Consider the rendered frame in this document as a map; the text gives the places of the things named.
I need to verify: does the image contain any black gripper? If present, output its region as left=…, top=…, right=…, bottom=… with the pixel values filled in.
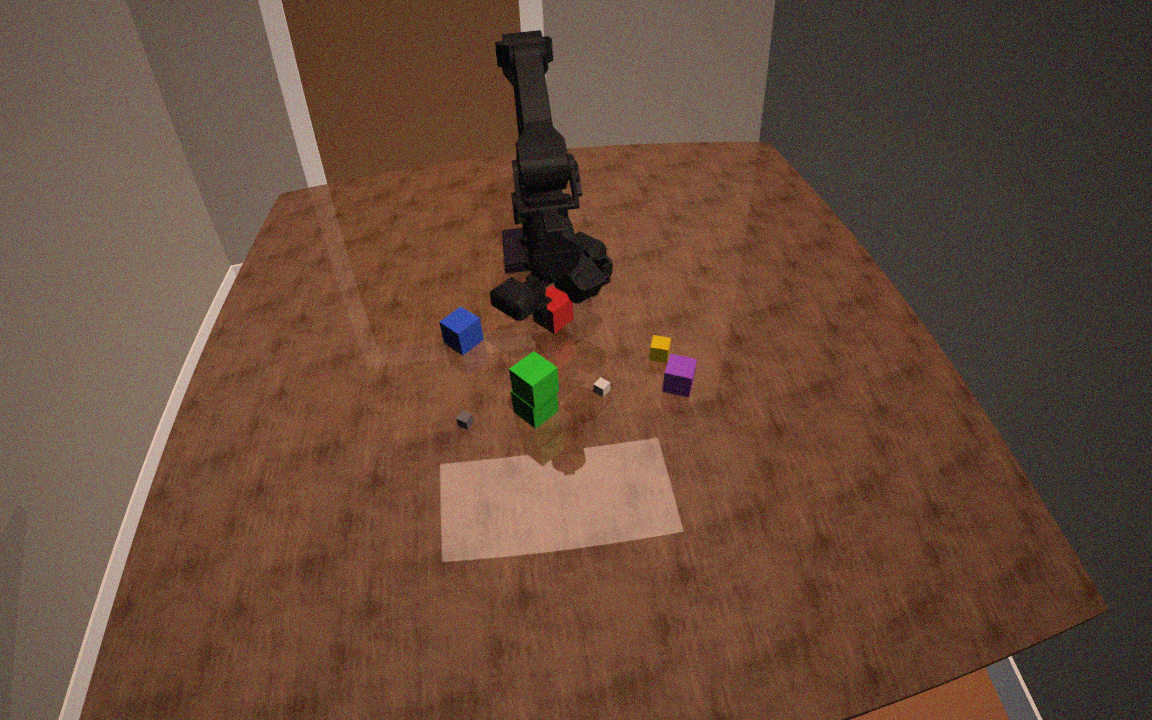
left=490, top=232, right=606, bottom=327

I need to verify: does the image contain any blue cube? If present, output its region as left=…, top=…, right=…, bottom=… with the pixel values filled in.
left=439, top=306, right=484, bottom=356

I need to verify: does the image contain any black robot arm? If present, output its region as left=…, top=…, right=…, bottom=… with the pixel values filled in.
left=495, top=30, right=613, bottom=303

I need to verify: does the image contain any purple cube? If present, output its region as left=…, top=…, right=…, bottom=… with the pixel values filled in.
left=662, top=354, right=697, bottom=397

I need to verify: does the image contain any yellow block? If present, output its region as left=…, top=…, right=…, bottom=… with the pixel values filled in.
left=649, top=335, right=670, bottom=363

